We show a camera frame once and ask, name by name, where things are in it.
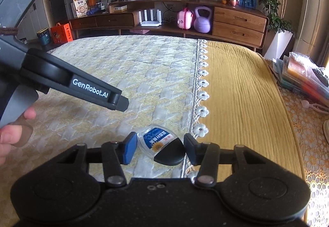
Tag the wooden shelf cabinet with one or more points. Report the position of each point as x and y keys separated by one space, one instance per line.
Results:
x=36 y=19

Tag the beige standing air conditioner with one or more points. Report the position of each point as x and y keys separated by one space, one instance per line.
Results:
x=313 y=11

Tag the stack of books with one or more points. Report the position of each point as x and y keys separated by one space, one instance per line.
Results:
x=295 y=75

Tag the clear floss case black cap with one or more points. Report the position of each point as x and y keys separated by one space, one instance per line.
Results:
x=159 y=142

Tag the white tall planter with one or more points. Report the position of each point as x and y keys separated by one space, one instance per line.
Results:
x=279 y=46

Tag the small black object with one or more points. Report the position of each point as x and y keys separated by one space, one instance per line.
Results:
x=321 y=76

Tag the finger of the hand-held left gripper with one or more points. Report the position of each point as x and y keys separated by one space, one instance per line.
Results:
x=90 y=85

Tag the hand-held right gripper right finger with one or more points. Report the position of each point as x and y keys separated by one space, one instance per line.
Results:
x=190 y=147

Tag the quilted pale yellow mat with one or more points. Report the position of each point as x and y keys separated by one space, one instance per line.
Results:
x=141 y=67

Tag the yellow ribbed cloth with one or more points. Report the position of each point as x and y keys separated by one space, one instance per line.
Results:
x=244 y=103

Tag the white router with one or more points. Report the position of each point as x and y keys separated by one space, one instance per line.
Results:
x=150 y=23

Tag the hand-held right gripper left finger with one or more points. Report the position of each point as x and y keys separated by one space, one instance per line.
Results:
x=131 y=147

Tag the black mini fridge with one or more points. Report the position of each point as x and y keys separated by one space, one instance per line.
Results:
x=60 y=3

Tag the wooden television cabinet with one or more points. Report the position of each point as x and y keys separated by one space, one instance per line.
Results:
x=239 y=26

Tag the pink flat box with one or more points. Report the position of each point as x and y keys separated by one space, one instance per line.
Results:
x=139 y=31

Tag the blue bucket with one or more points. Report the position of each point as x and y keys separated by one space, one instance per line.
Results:
x=44 y=37

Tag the white printed snack box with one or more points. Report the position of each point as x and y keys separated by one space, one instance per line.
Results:
x=80 y=6

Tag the small cardboard box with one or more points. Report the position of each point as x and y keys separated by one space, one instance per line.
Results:
x=118 y=8

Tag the person's left hand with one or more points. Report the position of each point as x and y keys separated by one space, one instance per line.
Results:
x=10 y=134

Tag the blue toy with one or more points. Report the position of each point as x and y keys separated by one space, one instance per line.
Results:
x=93 y=12

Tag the orange gift box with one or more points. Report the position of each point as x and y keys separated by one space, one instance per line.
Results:
x=61 y=34

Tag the white round lid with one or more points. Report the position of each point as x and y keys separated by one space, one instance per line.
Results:
x=326 y=132

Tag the pink toy suitcase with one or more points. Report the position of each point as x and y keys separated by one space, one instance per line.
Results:
x=185 y=20

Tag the purple kettlebell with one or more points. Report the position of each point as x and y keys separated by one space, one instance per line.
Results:
x=203 y=22

